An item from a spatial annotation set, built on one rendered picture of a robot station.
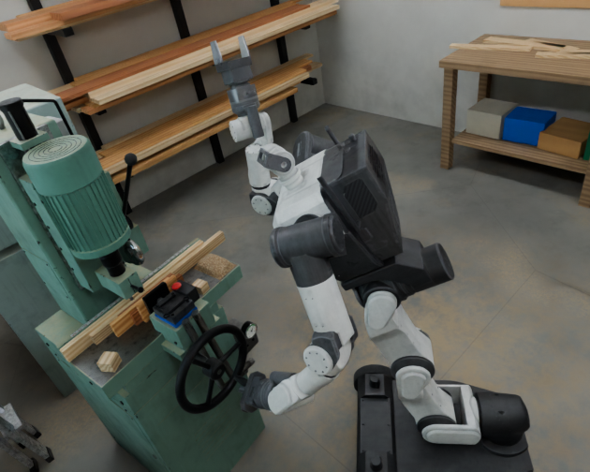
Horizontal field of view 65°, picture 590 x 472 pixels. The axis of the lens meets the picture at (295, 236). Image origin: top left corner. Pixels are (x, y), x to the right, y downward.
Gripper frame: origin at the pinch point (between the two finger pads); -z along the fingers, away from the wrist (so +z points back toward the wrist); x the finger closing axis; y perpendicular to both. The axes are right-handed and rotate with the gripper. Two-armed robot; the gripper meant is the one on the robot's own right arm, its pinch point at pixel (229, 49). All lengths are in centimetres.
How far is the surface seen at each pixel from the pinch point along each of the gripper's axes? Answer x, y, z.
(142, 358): 53, 16, 80
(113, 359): 60, 16, 75
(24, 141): 56, 27, 10
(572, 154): -241, -23, 107
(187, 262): 20, 31, 65
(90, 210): 51, 13, 31
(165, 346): 45, 15, 80
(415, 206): -180, 63, 122
